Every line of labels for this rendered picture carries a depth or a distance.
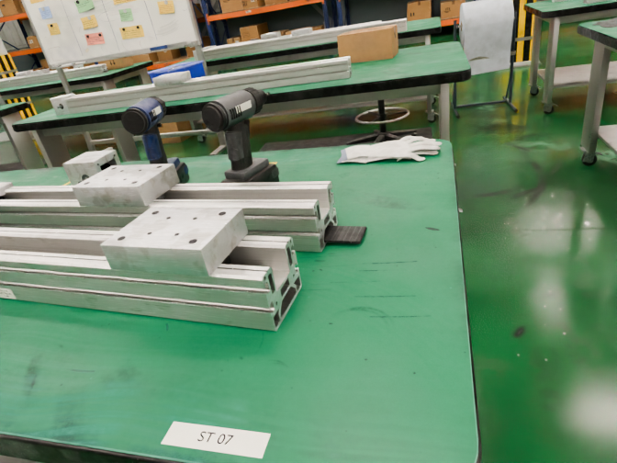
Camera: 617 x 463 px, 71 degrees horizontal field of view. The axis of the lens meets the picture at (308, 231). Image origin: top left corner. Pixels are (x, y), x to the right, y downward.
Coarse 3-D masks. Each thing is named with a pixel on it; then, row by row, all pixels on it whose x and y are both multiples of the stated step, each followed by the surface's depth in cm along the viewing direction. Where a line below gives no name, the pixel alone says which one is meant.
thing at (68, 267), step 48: (0, 240) 79; (48, 240) 74; (96, 240) 70; (288, 240) 59; (0, 288) 73; (48, 288) 68; (96, 288) 64; (144, 288) 60; (192, 288) 57; (240, 288) 55; (288, 288) 59
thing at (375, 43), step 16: (352, 32) 243; (368, 32) 233; (384, 32) 231; (352, 48) 240; (368, 48) 237; (384, 48) 234; (112, 64) 480; (128, 64) 487; (160, 128) 464; (176, 128) 458
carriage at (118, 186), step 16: (96, 176) 85; (112, 176) 84; (128, 176) 82; (144, 176) 80; (160, 176) 81; (176, 176) 86; (80, 192) 82; (96, 192) 80; (112, 192) 79; (128, 192) 78; (144, 192) 78; (160, 192) 82
